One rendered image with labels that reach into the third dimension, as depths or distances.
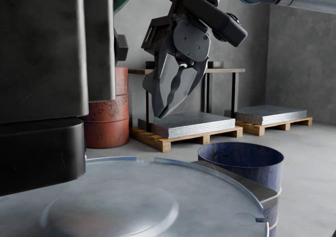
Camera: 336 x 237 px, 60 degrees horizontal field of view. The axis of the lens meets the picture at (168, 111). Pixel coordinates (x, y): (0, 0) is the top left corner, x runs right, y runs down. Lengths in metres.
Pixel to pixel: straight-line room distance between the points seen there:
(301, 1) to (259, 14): 4.97
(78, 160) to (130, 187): 0.17
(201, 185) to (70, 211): 0.15
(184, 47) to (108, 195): 0.23
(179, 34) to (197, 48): 0.04
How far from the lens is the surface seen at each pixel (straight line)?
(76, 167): 0.17
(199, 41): 0.45
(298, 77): 5.42
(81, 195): 0.33
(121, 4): 0.61
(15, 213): 0.33
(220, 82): 4.93
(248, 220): 0.29
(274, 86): 5.69
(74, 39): 0.19
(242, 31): 0.40
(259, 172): 1.35
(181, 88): 0.44
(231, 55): 5.08
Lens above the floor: 0.92
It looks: 9 degrees down
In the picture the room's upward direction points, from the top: straight up
